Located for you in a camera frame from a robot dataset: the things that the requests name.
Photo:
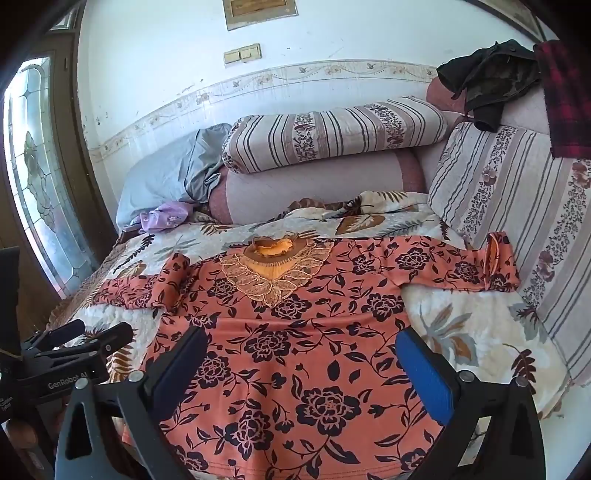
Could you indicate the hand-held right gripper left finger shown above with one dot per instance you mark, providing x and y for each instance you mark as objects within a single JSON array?
[{"x": 182, "y": 364}]

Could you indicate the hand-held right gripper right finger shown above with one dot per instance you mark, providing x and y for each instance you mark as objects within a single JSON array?
[{"x": 425, "y": 374}]

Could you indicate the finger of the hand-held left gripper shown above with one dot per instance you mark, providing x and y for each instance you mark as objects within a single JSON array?
[
  {"x": 60, "y": 333},
  {"x": 101, "y": 339}
]

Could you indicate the orange floral shirt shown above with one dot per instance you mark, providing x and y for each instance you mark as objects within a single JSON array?
[{"x": 286, "y": 350}]

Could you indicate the person's left hand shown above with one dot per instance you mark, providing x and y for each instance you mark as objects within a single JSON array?
[{"x": 21, "y": 434}]

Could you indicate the leaf print blanket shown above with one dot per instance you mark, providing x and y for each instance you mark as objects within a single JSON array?
[{"x": 461, "y": 318}]

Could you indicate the purple cloth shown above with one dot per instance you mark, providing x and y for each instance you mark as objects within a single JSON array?
[{"x": 164, "y": 217}]

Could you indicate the grey pillow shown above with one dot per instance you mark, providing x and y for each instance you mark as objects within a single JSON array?
[{"x": 161, "y": 180}]

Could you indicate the stained glass door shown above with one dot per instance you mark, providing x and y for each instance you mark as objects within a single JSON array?
[{"x": 37, "y": 161}]

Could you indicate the square striped floral cushion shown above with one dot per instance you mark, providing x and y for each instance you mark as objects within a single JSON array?
[{"x": 517, "y": 207}]

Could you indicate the long striped floral cushion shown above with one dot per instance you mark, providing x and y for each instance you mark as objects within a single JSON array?
[{"x": 332, "y": 134}]

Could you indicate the pink sofa backrest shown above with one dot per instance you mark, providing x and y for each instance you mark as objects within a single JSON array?
[{"x": 521, "y": 115}]

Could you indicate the black garment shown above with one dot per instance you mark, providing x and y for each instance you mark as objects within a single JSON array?
[{"x": 494, "y": 78}]

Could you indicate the red plaid cloth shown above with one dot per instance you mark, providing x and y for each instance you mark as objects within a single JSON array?
[{"x": 568, "y": 101}]

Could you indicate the yellowed wall switch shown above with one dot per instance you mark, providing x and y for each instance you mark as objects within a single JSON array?
[{"x": 242, "y": 54}]

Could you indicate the framed wall panel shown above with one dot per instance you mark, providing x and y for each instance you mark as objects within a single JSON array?
[{"x": 258, "y": 11}]

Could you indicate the wall picture frame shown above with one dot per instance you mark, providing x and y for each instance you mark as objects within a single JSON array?
[{"x": 512, "y": 14}]

